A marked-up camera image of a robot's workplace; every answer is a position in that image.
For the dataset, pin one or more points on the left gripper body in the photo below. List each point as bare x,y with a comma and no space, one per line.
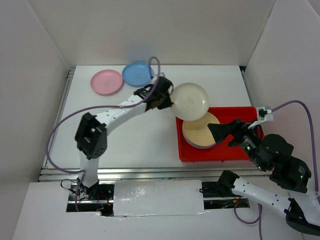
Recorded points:
165,101

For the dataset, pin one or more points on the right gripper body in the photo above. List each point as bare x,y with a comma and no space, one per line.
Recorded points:
247,140

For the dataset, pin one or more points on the yellow plate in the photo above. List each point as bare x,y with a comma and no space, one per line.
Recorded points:
197,131

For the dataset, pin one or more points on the cream white plate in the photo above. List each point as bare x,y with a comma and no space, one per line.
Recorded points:
190,101

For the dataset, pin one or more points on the purple plate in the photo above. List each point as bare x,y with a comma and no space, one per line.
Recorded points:
198,146

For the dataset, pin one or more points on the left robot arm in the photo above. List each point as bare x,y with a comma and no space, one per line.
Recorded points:
93,130

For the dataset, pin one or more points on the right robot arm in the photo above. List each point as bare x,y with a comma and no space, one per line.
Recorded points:
300,207

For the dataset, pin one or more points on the red plastic bin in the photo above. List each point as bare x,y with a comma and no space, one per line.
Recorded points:
220,152

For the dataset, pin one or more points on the far blue plate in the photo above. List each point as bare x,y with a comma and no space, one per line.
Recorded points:
137,74

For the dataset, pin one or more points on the pink plate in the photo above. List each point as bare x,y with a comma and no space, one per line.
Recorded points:
106,82

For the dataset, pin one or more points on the white foam block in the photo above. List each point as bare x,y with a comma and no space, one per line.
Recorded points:
158,198

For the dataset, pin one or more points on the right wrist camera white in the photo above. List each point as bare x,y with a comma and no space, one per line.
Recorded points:
264,114

